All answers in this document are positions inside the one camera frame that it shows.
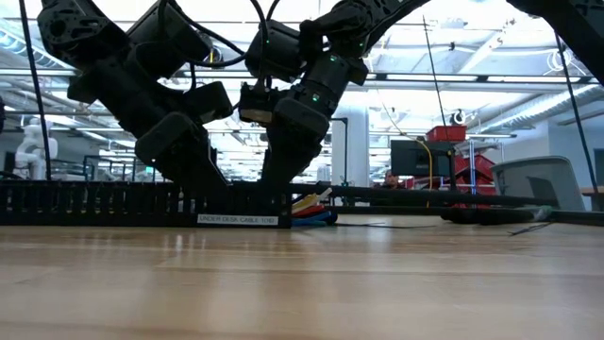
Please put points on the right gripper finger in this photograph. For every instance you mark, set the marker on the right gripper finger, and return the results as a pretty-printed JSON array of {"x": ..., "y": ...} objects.
[
  {"x": 313, "y": 156},
  {"x": 285, "y": 158}
]

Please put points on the black raceway cover strip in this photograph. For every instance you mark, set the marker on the black raceway cover strip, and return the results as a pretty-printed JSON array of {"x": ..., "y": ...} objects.
[{"x": 424, "y": 194}]

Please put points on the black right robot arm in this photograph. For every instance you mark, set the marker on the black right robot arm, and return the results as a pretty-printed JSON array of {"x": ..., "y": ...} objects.
[{"x": 349, "y": 23}]

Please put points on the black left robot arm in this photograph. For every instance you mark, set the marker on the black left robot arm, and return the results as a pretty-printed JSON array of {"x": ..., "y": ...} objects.
[{"x": 71, "y": 28}]

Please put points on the white pillar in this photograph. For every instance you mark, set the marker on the white pillar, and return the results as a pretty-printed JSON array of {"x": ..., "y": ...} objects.
[{"x": 354, "y": 151}]

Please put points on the person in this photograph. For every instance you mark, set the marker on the person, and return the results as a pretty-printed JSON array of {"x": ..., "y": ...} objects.
[{"x": 390, "y": 179}]

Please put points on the black monitor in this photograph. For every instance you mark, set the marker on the black monitor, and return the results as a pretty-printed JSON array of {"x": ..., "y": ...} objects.
[{"x": 415, "y": 158}]

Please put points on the white robot figure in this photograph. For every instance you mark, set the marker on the white robot figure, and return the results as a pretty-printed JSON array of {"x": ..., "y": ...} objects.
[{"x": 28, "y": 151}]

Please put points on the red storage bin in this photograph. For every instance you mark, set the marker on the red storage bin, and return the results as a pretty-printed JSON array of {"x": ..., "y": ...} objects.
[{"x": 446, "y": 134}]

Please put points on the stack of red bins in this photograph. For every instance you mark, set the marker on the stack of red bins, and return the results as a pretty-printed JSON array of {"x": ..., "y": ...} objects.
[{"x": 476, "y": 170}]

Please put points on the long ceiling light bar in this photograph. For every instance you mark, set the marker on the long ceiling light bar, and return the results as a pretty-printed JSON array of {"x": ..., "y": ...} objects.
[{"x": 472, "y": 78}]

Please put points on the black camera stand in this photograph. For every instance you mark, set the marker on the black camera stand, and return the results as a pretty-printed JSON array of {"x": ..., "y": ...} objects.
[{"x": 346, "y": 151}]

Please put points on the silver ventilation duct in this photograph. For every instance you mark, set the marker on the silver ventilation duct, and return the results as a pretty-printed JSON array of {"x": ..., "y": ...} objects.
[{"x": 538, "y": 108}]

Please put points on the black aluminium frame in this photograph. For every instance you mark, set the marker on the black aluminium frame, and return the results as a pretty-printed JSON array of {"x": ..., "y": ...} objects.
[{"x": 580, "y": 218}]

